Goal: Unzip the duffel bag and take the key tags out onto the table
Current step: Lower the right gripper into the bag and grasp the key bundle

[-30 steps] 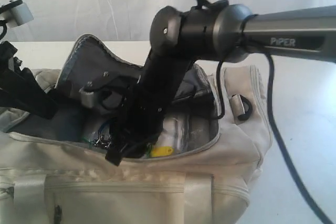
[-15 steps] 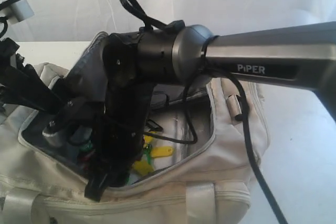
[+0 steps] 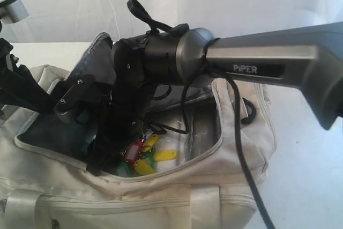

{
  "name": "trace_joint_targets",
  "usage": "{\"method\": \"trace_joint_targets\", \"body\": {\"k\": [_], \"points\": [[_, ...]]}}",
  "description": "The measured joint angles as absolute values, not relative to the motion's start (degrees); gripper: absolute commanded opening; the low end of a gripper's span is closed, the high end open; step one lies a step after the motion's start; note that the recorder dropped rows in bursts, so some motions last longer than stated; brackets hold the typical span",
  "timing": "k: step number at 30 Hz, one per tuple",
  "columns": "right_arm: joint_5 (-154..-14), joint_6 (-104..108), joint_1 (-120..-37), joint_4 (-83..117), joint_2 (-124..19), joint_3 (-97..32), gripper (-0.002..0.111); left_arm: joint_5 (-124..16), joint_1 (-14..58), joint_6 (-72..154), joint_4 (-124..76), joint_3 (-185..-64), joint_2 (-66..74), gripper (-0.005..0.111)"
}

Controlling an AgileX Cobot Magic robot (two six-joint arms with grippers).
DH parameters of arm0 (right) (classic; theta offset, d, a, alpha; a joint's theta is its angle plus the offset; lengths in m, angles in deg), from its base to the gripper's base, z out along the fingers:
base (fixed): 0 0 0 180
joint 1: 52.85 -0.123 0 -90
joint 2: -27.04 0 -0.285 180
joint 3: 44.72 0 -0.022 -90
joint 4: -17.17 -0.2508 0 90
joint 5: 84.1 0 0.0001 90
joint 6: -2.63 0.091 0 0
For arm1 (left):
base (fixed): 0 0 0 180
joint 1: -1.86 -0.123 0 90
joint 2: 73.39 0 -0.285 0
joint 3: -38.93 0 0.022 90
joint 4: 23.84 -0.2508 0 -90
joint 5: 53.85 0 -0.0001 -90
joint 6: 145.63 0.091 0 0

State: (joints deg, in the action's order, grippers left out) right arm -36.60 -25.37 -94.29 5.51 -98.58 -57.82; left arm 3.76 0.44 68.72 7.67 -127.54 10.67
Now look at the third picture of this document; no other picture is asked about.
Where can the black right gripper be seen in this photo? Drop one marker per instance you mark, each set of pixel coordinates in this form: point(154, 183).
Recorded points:
point(120, 123)

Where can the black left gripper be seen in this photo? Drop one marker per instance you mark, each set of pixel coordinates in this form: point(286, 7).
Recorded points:
point(18, 86)

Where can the bunch of colourful key tags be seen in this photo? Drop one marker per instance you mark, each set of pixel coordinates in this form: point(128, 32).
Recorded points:
point(156, 152)

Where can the beige canvas duffel bag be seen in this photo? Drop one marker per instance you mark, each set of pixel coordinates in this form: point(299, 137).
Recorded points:
point(44, 182)

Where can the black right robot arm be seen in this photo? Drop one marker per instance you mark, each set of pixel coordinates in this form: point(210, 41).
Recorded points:
point(308, 58)

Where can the white backdrop curtain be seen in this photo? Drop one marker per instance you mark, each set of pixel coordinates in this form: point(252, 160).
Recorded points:
point(82, 20)

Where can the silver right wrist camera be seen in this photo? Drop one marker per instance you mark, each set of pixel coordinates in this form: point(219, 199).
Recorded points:
point(82, 101)

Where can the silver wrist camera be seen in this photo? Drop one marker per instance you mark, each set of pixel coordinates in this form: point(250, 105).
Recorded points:
point(82, 101)
point(13, 11)

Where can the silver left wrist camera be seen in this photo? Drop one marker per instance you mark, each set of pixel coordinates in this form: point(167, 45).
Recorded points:
point(13, 11)

